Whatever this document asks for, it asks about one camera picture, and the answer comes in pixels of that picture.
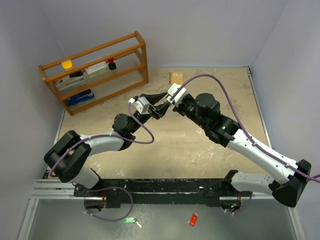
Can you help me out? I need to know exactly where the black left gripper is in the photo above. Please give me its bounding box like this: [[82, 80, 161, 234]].
[[129, 93, 170, 134]]

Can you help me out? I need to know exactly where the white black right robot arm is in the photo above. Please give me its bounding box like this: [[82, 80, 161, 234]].
[[167, 90, 312, 208]]

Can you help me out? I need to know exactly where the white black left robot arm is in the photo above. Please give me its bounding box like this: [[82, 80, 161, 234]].
[[44, 92, 171, 196]]

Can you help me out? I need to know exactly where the tan spiral notebook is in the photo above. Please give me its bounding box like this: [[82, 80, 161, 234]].
[[169, 72, 184, 85]]

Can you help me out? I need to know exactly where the red black stamp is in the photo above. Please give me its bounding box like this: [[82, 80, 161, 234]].
[[107, 58, 117, 71]]

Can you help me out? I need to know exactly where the white cardboard box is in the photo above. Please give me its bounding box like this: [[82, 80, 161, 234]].
[[85, 61, 109, 78]]

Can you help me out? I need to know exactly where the blue stapler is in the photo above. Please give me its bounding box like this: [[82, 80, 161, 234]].
[[66, 89, 95, 106]]

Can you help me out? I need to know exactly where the white black stapler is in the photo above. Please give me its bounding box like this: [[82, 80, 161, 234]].
[[55, 72, 89, 91]]

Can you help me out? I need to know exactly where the yellow lidded jar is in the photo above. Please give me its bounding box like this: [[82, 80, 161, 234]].
[[61, 59, 74, 72]]

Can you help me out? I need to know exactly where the red key tag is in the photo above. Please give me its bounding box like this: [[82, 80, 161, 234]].
[[187, 213, 199, 227]]

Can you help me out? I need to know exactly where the green key tag with key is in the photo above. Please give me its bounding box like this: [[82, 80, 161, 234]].
[[124, 216, 142, 229]]

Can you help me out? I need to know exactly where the wooden shelf rack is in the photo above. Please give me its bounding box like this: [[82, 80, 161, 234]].
[[38, 31, 149, 116]]

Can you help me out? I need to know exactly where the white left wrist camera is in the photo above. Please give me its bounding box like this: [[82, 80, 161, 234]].
[[128, 96, 151, 115]]

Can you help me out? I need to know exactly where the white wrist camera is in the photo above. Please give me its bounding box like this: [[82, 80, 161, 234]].
[[166, 83, 189, 107], [128, 96, 151, 115]]

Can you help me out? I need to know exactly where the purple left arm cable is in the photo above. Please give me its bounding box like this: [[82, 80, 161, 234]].
[[48, 103, 155, 178]]

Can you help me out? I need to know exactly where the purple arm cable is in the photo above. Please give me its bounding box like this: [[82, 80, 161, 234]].
[[48, 103, 155, 178], [169, 74, 320, 182]]

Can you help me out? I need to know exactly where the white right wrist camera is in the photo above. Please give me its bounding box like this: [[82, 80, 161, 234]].
[[166, 83, 189, 107]]

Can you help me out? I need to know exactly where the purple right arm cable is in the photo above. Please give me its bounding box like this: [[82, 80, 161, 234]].
[[169, 74, 320, 182]]

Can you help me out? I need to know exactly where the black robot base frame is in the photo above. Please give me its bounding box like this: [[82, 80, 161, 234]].
[[74, 170, 251, 209]]

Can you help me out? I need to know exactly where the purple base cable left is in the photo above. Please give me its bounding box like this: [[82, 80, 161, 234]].
[[83, 185, 134, 222]]

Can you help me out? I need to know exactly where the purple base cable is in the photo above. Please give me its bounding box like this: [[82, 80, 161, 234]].
[[223, 191, 255, 216], [83, 185, 134, 222]]

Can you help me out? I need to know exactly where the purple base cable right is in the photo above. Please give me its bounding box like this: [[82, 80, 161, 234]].
[[223, 191, 255, 216]]

